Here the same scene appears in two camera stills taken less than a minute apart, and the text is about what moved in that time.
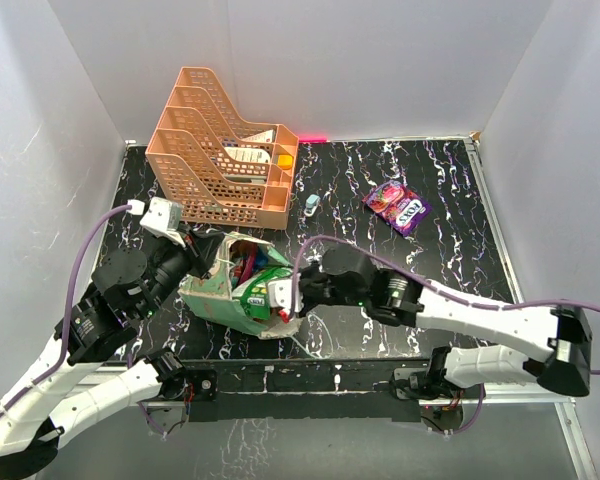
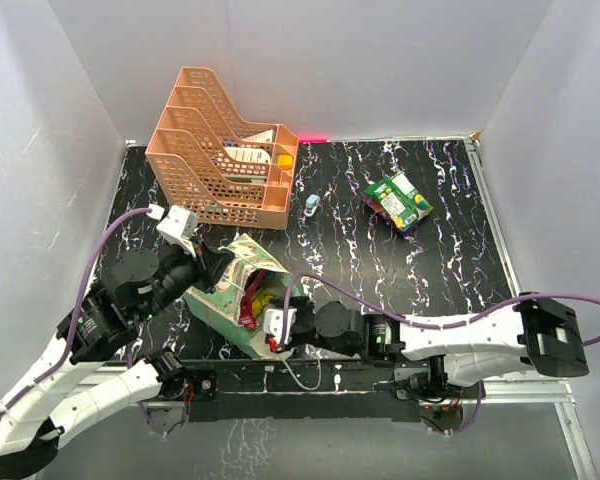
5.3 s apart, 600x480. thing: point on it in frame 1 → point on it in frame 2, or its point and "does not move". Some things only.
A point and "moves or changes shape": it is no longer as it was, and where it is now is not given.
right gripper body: [319, 289] → [307, 330]
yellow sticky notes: [285, 161] does not move
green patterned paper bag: [214, 291] moves or changes shape
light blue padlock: [312, 202] does not move
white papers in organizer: [253, 154] does not move
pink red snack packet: [248, 257] → [247, 318]
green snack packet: [254, 290] → [399, 199]
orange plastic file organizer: [219, 165] does not move
